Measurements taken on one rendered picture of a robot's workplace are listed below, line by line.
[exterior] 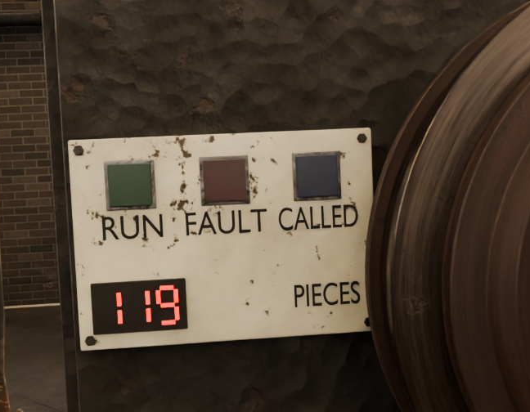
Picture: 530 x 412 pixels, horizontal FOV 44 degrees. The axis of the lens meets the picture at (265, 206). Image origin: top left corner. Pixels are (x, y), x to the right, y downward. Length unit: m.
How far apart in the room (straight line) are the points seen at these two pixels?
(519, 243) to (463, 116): 0.09
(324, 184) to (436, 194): 0.14
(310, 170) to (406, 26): 0.16
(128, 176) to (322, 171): 0.16
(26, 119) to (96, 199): 6.21
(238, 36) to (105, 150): 0.15
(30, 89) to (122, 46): 6.20
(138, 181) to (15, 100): 6.26
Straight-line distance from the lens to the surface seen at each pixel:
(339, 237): 0.58
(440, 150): 0.46
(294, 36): 0.60
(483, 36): 0.55
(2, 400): 3.59
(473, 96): 0.47
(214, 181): 0.56
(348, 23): 0.62
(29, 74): 6.81
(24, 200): 6.77
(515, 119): 0.46
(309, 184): 0.57
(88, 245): 0.58
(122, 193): 0.57
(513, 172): 0.46
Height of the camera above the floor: 1.21
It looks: 3 degrees down
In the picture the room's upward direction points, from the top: 3 degrees counter-clockwise
